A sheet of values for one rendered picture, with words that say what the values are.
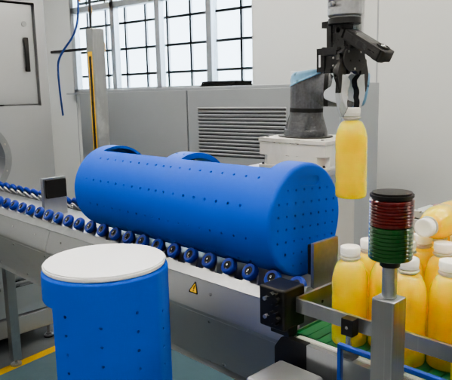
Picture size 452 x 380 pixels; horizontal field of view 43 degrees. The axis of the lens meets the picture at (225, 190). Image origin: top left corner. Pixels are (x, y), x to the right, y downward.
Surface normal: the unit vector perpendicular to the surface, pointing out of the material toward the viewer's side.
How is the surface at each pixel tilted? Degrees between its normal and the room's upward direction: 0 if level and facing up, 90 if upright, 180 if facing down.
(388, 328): 90
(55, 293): 90
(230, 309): 70
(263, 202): 63
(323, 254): 90
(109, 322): 90
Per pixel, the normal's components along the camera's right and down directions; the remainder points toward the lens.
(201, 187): -0.63, -0.38
